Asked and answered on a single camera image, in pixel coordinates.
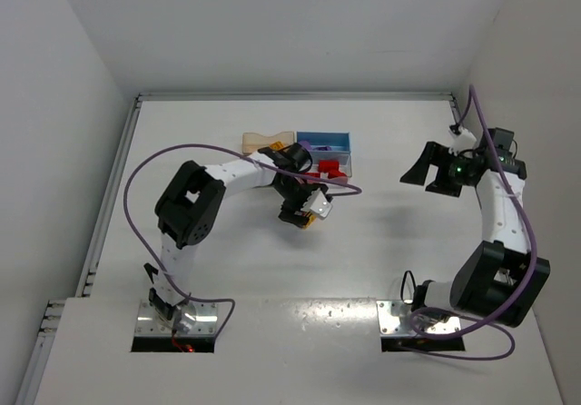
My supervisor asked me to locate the yellow striped lego piece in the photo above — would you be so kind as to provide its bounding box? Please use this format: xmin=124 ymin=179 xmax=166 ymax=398
xmin=301 ymin=215 xmax=317 ymax=230

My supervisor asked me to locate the red lego piece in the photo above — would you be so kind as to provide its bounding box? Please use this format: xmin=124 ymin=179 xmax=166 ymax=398
xmin=318 ymin=160 xmax=342 ymax=179

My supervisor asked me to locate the red half round lego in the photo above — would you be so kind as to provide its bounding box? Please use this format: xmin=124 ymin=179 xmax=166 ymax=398
xmin=328 ymin=171 xmax=349 ymax=184

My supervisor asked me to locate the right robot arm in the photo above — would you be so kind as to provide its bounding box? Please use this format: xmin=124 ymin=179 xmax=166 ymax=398
xmin=400 ymin=126 xmax=550 ymax=328

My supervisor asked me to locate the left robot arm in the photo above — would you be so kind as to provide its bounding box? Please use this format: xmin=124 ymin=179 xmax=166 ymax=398
xmin=146 ymin=143 xmax=332 ymax=321

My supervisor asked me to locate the clear container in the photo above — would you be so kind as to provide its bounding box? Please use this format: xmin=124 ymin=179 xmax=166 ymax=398
xmin=317 ymin=164 xmax=351 ymax=181

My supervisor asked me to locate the orange translucent container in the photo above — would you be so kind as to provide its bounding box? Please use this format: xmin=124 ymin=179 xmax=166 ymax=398
xmin=241 ymin=131 xmax=296 ymax=155

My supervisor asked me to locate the blue container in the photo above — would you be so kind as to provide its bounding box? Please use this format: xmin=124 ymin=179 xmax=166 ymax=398
xmin=296 ymin=131 xmax=351 ymax=165

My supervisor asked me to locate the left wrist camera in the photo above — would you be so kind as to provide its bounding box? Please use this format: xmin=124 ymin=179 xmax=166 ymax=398
xmin=302 ymin=190 xmax=332 ymax=220

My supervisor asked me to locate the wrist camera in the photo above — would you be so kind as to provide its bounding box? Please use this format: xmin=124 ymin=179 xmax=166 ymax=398
xmin=448 ymin=124 xmax=477 ymax=155
xmin=302 ymin=190 xmax=332 ymax=220

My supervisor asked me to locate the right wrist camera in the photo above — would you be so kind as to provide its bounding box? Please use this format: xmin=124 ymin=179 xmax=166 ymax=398
xmin=448 ymin=124 xmax=477 ymax=155

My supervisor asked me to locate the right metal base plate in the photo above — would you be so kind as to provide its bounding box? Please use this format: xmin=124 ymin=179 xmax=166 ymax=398
xmin=376 ymin=300 xmax=461 ymax=338

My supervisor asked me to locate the metal base plate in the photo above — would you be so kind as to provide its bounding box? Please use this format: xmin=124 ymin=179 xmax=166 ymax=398
xmin=376 ymin=300 xmax=461 ymax=338
xmin=134 ymin=301 xmax=218 ymax=338

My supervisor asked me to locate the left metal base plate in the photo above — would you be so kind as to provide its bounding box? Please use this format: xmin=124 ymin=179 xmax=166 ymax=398
xmin=134 ymin=301 xmax=218 ymax=338

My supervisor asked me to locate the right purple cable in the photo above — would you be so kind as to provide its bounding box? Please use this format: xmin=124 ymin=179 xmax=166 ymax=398
xmin=410 ymin=84 xmax=539 ymax=361

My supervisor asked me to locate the purple cable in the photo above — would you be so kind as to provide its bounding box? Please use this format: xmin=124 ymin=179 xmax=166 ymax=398
xmin=410 ymin=84 xmax=539 ymax=361
xmin=123 ymin=143 xmax=363 ymax=333

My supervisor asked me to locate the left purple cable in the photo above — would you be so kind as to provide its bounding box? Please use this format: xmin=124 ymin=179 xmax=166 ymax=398
xmin=123 ymin=143 xmax=363 ymax=333

